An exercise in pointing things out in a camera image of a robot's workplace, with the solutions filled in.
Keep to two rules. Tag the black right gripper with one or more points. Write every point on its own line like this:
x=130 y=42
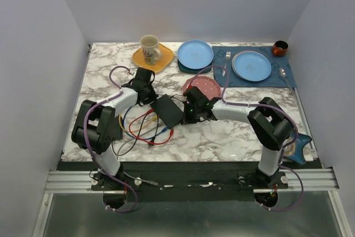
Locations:
x=187 y=119

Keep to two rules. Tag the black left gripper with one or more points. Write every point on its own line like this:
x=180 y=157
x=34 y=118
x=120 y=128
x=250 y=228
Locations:
x=152 y=99

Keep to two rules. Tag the dark grey network switch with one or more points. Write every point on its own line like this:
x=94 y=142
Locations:
x=167 y=111

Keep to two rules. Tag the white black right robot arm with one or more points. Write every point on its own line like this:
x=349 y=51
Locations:
x=270 y=123

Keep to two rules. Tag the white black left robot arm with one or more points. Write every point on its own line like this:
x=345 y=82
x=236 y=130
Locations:
x=95 y=127

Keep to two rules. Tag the pink dotted plate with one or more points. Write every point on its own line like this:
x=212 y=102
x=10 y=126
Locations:
x=206 y=85

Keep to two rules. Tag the yellow woven coaster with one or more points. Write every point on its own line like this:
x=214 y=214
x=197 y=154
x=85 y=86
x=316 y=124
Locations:
x=168 y=56

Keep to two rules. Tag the beige floral mug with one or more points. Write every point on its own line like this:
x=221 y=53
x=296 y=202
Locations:
x=150 y=48

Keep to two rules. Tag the dark teal coaster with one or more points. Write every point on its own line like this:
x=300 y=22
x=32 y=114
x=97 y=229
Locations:
x=187 y=70

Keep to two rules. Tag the light blue plate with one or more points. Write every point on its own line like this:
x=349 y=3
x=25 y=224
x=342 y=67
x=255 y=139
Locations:
x=195 y=54

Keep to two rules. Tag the black power adapter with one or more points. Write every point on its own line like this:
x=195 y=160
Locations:
x=117 y=133

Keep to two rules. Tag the silver fork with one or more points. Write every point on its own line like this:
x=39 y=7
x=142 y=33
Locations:
x=227 y=58

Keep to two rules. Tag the blue plate on placemat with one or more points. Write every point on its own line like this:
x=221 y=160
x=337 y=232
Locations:
x=251 y=66

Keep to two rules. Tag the blue cloth placemat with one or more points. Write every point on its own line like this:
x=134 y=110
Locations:
x=274 y=80

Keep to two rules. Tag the silver spoon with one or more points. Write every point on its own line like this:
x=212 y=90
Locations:
x=282 y=74

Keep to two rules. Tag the small red-brown bowl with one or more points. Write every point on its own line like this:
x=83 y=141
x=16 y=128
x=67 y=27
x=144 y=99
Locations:
x=279 y=48

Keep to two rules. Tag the blue star-shaped dish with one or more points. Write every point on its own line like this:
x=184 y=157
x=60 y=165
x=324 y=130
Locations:
x=294 y=152

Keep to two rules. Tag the aluminium rail frame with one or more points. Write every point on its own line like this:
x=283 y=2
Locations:
x=83 y=178

